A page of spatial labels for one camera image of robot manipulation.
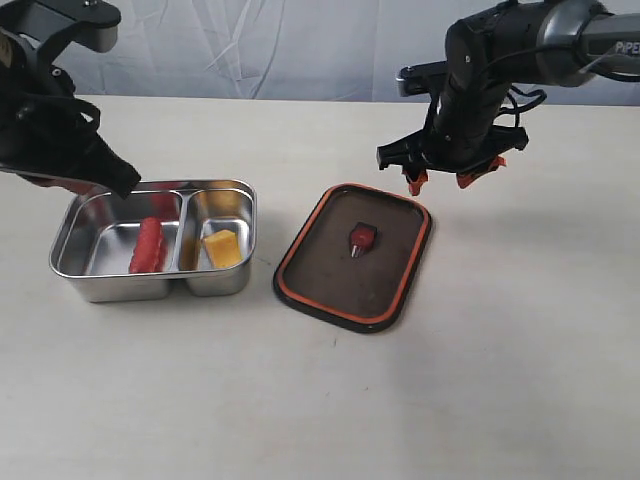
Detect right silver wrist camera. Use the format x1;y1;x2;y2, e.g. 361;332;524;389
396;60;451;104

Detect dark transparent box lid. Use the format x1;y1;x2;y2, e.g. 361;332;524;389
272;183;433;333

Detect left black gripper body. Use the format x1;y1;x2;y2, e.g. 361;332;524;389
1;44;141;198

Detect steel two-compartment lunch box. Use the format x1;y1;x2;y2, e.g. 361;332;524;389
49;180;257;303

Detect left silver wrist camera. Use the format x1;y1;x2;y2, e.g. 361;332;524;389
1;0;122;64

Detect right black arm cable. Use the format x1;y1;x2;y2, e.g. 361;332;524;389
479;44;576;131

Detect yellow toy cheese wedge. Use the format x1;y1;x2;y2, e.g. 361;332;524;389
202;229;243;269

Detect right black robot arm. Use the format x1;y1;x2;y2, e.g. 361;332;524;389
377;1;639;195

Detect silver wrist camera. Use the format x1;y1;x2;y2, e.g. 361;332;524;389
396;60;451;104
1;0;122;64

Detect red toy sausage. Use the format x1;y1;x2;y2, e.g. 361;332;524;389
129;217;166;274

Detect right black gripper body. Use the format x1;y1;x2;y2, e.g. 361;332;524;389
377;76;529;174

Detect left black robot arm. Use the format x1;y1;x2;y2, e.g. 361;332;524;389
1;0;141;198

